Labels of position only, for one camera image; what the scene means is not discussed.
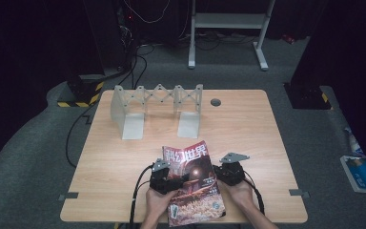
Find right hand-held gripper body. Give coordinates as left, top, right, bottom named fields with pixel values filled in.
left=216, top=152, right=251, bottom=187

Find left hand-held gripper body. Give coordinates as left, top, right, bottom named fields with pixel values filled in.
left=149, top=158, right=173, bottom=196

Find red magazine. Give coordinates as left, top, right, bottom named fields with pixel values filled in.
left=161, top=139, right=227, bottom=228

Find grey expandable book rack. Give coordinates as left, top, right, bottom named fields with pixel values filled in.
left=110, top=83, right=204, bottom=141

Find person's left hand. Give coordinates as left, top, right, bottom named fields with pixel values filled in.
left=144, top=186, right=179, bottom=221

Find person's right hand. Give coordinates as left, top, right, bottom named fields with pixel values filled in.
left=222, top=179, right=255, bottom=214

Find grey tape strip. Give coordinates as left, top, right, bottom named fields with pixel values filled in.
left=288, top=188, right=311, bottom=199
left=58, top=192, right=80, bottom=202

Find black yellow striped base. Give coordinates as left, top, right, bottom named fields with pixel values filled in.
left=282, top=82, right=334, bottom=111
left=56, top=73, right=106, bottom=109

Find blue and white box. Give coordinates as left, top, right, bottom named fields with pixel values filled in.
left=339, top=155, right=366, bottom=195

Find small red floor item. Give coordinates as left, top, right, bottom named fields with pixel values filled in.
left=281, top=32, right=296, bottom=45

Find white metal stand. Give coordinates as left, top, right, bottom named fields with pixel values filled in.
left=188, top=0, right=276, bottom=72

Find dark equipment tower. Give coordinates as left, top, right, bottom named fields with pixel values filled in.
left=82, top=0, right=142, bottom=73

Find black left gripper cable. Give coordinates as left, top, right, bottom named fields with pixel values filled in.
left=128, top=164, right=155, bottom=229

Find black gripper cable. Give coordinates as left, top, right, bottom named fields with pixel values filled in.
left=242, top=170, right=266, bottom=216
left=128, top=164, right=155, bottom=229

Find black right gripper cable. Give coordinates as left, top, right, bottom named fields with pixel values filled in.
left=242, top=170, right=266, bottom=216

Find black floor cable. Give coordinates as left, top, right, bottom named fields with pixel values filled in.
left=65, top=102, right=100, bottom=169

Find bundle of black cables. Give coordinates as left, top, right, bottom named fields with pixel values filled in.
left=116, top=43, right=156, bottom=91

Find black cables under stand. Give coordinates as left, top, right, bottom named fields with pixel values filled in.
left=194, top=30, right=259, bottom=52

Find thin pale hanging cable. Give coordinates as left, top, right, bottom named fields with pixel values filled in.
left=122, top=0, right=172, bottom=25

